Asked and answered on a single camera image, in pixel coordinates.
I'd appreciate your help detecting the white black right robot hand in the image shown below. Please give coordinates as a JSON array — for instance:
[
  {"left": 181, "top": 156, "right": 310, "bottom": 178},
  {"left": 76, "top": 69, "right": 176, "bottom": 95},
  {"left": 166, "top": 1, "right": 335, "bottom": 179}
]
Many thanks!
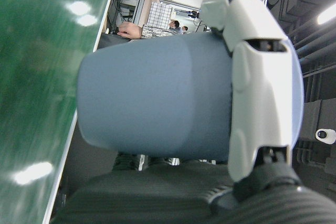
[{"left": 51, "top": 0, "right": 336, "bottom": 224}]

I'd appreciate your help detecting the blue-grey plastic cup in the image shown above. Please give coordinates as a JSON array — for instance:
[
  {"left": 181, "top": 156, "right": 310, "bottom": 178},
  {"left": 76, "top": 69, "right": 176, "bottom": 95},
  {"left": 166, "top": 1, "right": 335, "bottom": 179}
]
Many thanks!
[{"left": 76, "top": 33, "right": 305, "bottom": 164}]

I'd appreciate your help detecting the bystander hand with dark sleeve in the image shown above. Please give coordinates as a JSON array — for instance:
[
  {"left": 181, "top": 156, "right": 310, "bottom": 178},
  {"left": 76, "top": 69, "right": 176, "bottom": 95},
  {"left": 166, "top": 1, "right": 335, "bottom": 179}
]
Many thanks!
[{"left": 99, "top": 21, "right": 144, "bottom": 49}]

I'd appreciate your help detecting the ceiling light fixture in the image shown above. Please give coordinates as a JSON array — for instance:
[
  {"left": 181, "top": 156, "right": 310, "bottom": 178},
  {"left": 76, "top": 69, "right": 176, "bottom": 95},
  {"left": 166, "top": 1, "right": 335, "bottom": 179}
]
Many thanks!
[{"left": 317, "top": 5, "right": 336, "bottom": 25}]

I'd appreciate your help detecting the person with dark hair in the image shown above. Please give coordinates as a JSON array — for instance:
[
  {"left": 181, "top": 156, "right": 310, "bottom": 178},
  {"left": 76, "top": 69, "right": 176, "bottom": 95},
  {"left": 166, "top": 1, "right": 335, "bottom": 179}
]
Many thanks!
[{"left": 168, "top": 20, "right": 190, "bottom": 35}]

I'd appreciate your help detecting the white grid panel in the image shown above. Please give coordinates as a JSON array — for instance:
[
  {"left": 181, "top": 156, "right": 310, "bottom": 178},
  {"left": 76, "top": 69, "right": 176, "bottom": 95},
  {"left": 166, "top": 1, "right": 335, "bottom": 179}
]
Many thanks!
[{"left": 146, "top": 1, "right": 174, "bottom": 29}]

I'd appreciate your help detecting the white security camera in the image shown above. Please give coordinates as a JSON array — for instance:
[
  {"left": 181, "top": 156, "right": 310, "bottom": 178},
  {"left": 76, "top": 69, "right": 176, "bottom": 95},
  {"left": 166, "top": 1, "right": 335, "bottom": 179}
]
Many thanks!
[{"left": 314, "top": 127, "right": 336, "bottom": 145}]

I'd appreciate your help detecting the green conveyor belt aluminium frame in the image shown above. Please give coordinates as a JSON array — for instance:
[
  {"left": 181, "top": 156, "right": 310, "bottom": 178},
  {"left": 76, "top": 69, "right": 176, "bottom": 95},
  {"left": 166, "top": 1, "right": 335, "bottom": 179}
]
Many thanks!
[{"left": 0, "top": 0, "right": 119, "bottom": 224}]

